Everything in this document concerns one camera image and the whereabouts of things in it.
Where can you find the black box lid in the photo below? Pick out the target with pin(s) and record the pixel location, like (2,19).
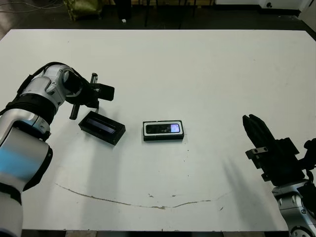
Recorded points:
(102,128)

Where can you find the slim black camera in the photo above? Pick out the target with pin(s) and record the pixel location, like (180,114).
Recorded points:
(158,128)

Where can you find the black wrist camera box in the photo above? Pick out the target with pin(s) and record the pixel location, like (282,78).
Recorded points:
(311,153)
(106,92)

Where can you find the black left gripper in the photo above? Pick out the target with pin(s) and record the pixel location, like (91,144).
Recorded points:
(87,95)

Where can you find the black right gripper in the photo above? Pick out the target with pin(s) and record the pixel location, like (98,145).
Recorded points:
(281,163)

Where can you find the black box base white insert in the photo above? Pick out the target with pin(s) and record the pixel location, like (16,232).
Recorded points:
(163,139)

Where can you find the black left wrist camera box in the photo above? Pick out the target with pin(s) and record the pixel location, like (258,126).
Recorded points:
(106,92)

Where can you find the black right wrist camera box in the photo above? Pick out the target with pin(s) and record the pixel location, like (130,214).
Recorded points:
(311,153)

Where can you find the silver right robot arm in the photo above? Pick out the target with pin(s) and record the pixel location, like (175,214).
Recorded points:
(293,205)

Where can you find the yellow-green bag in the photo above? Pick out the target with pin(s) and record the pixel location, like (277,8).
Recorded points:
(81,10)

